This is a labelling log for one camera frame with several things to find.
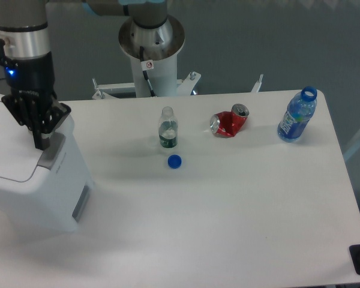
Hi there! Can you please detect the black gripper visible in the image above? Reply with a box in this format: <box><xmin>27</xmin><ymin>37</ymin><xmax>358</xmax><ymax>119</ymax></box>
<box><xmin>0</xmin><ymin>52</ymin><xmax>71</xmax><ymax>150</ymax></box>

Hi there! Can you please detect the white trash can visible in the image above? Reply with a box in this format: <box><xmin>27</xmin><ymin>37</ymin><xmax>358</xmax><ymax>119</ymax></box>
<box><xmin>0</xmin><ymin>132</ymin><xmax>94</xmax><ymax>232</ymax></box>

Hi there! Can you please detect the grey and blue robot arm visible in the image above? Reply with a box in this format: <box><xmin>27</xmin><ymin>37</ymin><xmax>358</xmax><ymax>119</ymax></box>
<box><xmin>0</xmin><ymin>1</ymin><xmax>71</xmax><ymax>151</ymax></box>

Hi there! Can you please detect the blue bottle cap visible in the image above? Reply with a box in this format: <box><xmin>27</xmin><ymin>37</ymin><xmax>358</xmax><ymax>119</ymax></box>
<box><xmin>167</xmin><ymin>154</ymin><xmax>182</xmax><ymax>169</ymax></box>

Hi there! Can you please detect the crushed red soda can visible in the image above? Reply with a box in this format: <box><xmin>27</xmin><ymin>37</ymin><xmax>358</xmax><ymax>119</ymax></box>
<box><xmin>210</xmin><ymin>103</ymin><xmax>250</xmax><ymax>137</ymax></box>

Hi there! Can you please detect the clear plastic bottle green label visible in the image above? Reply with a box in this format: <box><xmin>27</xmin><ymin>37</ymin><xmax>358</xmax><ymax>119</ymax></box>
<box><xmin>158</xmin><ymin>106</ymin><xmax>178</xmax><ymax>148</ymax></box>

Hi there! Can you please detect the blue plastic drink bottle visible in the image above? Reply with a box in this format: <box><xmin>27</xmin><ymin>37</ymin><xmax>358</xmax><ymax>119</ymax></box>
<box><xmin>277</xmin><ymin>86</ymin><xmax>317</xmax><ymax>142</ymax></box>

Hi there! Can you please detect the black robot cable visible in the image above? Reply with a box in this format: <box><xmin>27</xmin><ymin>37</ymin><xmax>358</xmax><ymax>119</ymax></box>
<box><xmin>139</xmin><ymin>45</ymin><xmax>157</xmax><ymax>97</ymax></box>

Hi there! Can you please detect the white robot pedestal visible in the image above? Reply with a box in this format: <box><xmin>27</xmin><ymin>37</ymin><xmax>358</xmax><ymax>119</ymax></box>
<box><xmin>92</xmin><ymin>15</ymin><xmax>202</xmax><ymax>100</ymax></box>

